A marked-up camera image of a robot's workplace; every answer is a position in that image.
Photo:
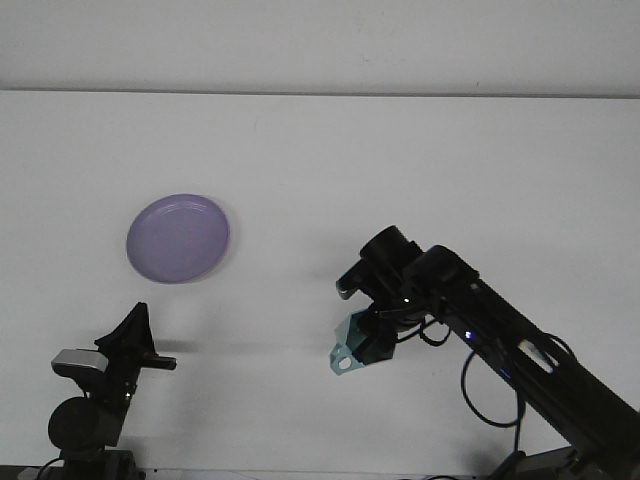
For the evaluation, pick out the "pale blue faceted cup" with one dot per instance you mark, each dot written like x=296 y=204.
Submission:
x=350 y=335

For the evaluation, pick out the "pale purple round plate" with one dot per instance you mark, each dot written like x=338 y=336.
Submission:
x=177 y=239

